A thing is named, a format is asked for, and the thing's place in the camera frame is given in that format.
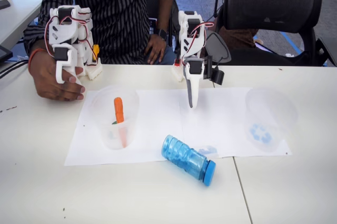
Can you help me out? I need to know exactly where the person's left forearm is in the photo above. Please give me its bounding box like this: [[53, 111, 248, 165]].
[[155, 0, 175, 33]]

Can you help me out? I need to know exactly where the orange wrist band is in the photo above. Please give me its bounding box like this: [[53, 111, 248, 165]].
[[28, 48, 46, 75]]

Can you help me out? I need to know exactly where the person's right hand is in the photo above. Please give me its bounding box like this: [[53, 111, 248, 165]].
[[28, 48, 86, 101]]

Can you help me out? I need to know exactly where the yellow clamp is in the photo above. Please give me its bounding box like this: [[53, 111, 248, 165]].
[[92, 44, 101, 63]]

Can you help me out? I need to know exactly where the white leader arm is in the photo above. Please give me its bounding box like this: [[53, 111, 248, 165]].
[[45, 5, 103, 84]]

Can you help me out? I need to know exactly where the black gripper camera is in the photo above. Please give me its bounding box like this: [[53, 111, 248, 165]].
[[202, 55, 225, 86]]

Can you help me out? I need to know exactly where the person's left hand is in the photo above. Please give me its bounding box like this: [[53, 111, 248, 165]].
[[144, 34, 169, 65]]

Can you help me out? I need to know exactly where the clear cup with blue print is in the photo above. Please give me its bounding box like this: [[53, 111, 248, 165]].
[[244, 88, 298, 153]]

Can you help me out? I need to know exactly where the white paper sheet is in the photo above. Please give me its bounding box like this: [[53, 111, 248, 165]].
[[180, 86, 293, 159], [64, 89, 186, 167]]

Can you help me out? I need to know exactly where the black cable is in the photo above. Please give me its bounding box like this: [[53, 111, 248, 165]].
[[0, 62, 29, 80], [0, 59, 29, 74]]

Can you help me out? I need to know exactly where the striped shirt torso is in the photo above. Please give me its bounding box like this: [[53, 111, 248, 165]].
[[23, 0, 177, 65]]

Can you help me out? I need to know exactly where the orange carrot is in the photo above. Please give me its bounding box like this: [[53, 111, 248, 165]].
[[112, 97, 128, 148]]

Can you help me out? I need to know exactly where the black smartwatch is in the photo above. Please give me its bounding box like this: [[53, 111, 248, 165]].
[[157, 28, 169, 41]]

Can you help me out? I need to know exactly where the clear plastic cup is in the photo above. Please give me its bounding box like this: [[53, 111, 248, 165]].
[[88, 84, 140, 151]]

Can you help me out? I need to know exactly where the grey plastic chair part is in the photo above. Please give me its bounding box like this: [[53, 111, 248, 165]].
[[204, 32, 232, 64]]

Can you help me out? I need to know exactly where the brown clothed person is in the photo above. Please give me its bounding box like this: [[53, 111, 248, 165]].
[[218, 25, 260, 50]]

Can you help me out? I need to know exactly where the blue plastic bottle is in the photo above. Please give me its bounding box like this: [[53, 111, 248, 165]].
[[161, 134, 216, 187]]

